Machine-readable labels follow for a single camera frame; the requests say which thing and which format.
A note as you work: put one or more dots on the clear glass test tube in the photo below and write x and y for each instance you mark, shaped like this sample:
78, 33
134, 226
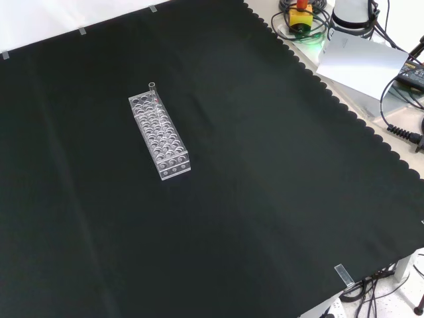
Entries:
153, 89

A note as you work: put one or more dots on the white table leg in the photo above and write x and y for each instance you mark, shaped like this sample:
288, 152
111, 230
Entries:
401, 268

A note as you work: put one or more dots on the clear tape strip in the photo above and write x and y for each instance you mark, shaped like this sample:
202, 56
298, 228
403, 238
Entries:
344, 275
152, 8
5, 55
82, 31

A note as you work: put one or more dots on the white power strip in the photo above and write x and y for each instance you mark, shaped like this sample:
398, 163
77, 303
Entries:
333, 309

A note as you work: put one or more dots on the clear test tube rack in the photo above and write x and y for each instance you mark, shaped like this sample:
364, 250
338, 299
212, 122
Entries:
161, 139

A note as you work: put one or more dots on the black tripod leg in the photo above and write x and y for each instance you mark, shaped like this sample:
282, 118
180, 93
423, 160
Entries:
416, 49

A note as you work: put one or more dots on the black power adapter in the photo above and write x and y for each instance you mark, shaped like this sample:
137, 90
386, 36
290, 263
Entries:
413, 74

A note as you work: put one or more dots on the black bench cloth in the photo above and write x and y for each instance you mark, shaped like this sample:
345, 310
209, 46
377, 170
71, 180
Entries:
232, 165

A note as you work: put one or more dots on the yellow stop button box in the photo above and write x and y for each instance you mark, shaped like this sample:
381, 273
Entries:
300, 17

